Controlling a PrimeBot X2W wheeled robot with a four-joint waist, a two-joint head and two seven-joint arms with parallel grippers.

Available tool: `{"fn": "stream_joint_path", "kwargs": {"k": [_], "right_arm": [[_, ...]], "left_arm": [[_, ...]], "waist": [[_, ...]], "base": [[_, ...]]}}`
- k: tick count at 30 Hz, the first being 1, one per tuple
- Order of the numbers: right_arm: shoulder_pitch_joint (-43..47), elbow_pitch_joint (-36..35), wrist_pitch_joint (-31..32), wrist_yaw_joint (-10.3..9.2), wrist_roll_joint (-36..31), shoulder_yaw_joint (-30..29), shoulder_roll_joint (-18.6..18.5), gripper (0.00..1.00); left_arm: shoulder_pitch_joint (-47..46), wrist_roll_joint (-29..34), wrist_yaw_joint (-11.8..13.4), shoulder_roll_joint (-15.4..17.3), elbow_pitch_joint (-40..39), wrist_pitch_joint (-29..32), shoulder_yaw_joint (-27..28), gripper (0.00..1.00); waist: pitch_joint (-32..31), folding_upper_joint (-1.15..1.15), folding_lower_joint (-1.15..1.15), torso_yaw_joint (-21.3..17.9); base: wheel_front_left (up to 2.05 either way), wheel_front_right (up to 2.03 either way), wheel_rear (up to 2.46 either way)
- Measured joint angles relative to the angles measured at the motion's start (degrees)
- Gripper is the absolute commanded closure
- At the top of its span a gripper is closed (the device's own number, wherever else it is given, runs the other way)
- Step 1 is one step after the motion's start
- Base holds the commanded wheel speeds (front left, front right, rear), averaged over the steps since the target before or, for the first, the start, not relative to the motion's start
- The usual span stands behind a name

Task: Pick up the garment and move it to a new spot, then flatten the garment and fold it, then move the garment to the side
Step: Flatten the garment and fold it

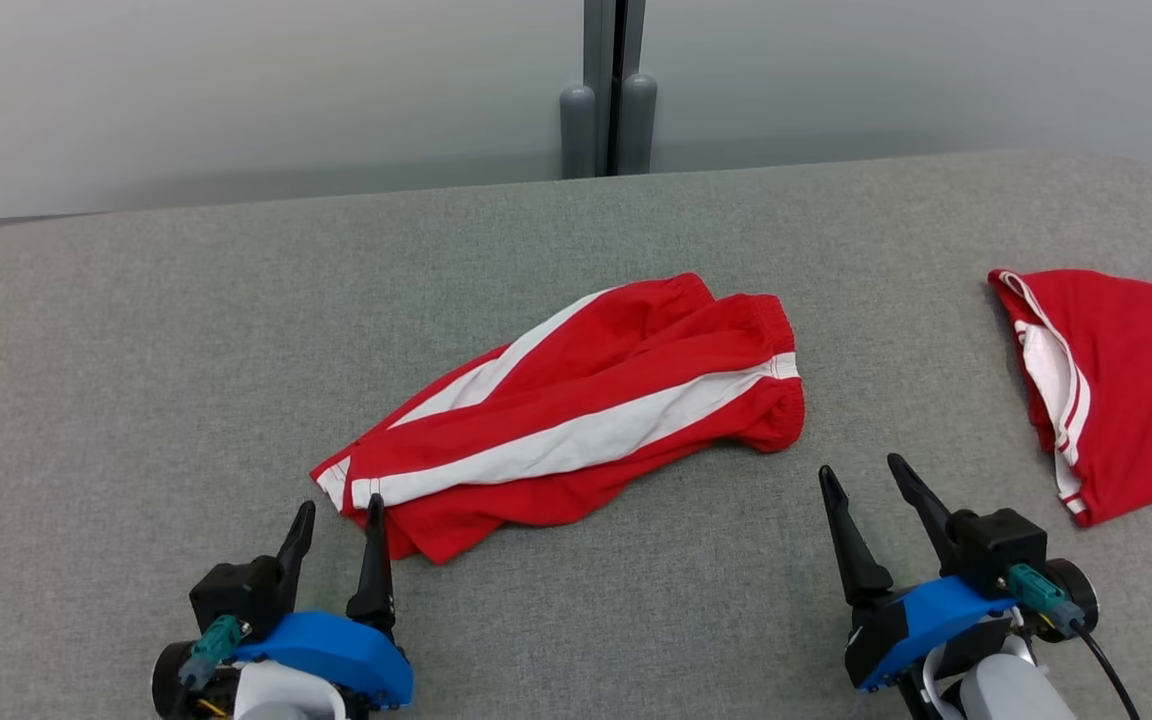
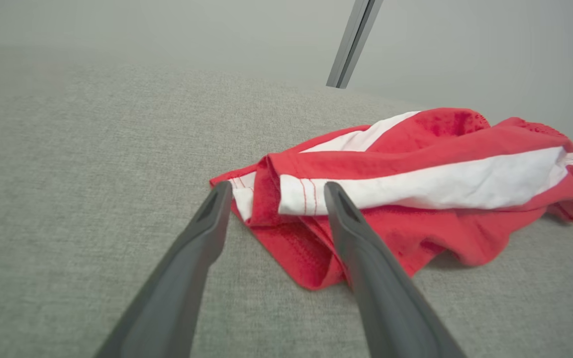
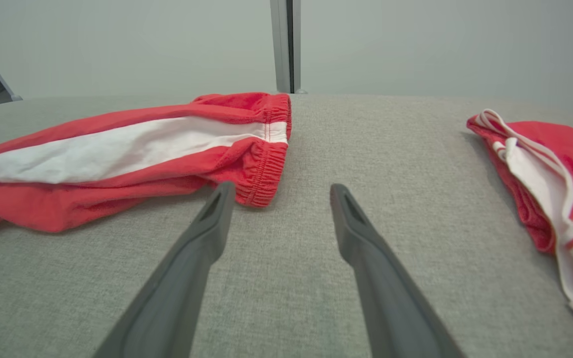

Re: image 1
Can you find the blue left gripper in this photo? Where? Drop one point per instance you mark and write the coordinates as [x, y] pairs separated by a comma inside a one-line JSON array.
[[336, 645]]

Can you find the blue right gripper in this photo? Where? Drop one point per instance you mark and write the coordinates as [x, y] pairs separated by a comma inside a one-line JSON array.
[[916, 620]]

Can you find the red and white jersey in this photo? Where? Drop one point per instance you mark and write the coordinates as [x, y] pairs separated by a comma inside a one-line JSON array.
[[1146, 380]]

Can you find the red shorts with white stripe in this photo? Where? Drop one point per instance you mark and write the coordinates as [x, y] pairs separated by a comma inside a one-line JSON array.
[[636, 350]]

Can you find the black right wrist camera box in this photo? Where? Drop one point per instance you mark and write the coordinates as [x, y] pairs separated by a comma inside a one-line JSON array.
[[996, 550]]

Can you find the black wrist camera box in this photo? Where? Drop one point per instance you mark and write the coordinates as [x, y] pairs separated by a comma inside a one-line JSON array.
[[996, 550], [236, 595]]

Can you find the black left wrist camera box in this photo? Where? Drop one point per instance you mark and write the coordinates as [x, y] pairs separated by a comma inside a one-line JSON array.
[[236, 595]]

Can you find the grey rounded post cover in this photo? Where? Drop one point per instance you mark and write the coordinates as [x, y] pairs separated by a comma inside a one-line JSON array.
[[578, 130], [638, 125]]

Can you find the grey partition frame post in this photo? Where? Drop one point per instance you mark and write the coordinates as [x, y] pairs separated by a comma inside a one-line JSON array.
[[598, 40]]

